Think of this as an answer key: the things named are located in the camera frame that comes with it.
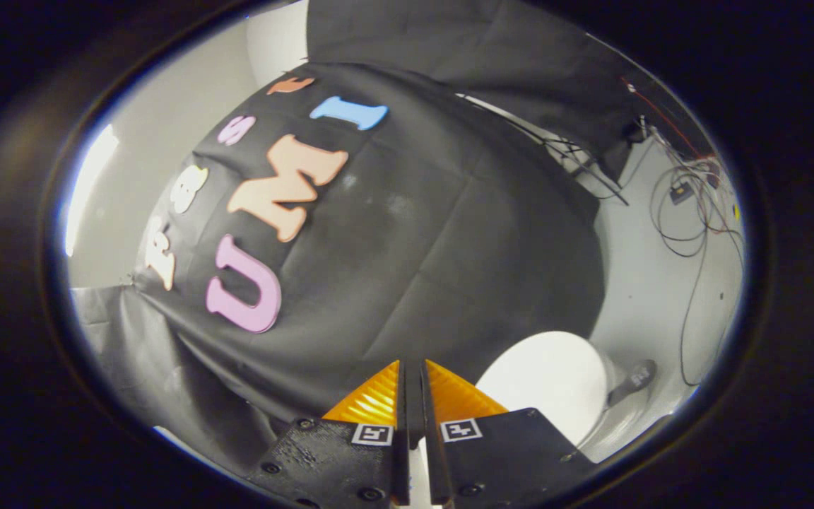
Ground tangled floor cables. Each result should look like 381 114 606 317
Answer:
647 120 745 388

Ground black backdrop cloth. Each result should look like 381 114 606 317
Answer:
71 0 655 481

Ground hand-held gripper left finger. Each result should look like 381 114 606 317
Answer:
248 359 411 509

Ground black tripod stand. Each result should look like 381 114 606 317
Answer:
458 92 630 207

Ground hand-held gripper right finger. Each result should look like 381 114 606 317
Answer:
419 358 598 507

